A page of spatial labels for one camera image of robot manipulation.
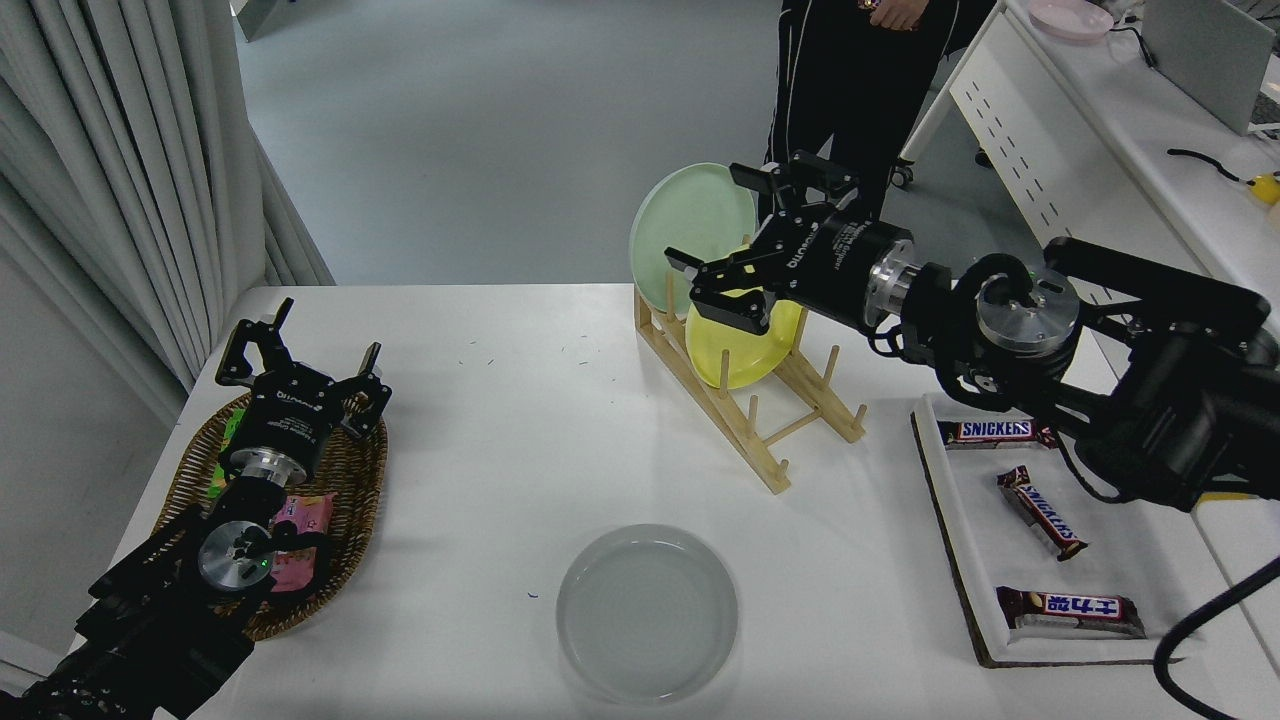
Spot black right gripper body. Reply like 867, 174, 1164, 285
750, 205, 913, 331

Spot brown wicker basket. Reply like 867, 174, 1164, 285
152, 388, 388, 643

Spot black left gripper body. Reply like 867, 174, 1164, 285
232, 367, 347, 473

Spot person's hand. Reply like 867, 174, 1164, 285
862, 0, 937, 32

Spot white desk on casters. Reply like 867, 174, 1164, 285
890, 0, 1280, 393

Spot Snickers bar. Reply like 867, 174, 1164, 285
938, 418, 1059, 451
997, 465, 1090, 562

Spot black cable with yellow plug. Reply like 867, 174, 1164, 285
1166, 147, 1253, 187

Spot pale green plate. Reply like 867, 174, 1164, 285
629, 163, 759, 319

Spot wooden plate rack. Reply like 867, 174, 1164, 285
634, 272, 867, 495

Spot person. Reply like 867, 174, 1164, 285
765, 0, 996, 219

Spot pink snack packet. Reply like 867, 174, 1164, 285
268, 492, 337, 594

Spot pink plate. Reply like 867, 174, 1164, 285
1028, 0, 1114, 42

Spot green snack packet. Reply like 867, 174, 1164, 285
207, 406, 248, 501

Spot grey cabinet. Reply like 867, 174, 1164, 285
228, 0, 301, 43

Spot yellow plate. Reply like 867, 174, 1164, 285
685, 245, 807, 391

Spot grey curtain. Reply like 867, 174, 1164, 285
0, 0, 336, 427

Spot chocolate bar with Chinese print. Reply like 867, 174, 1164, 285
996, 586, 1147, 641

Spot grey plate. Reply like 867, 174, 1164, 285
556, 524, 740, 704

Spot white tray with cork base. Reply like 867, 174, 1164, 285
909, 392, 1208, 669

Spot grey laptop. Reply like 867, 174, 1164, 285
1140, 0, 1277, 138

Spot thin black cable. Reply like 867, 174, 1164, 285
1105, 8, 1159, 71

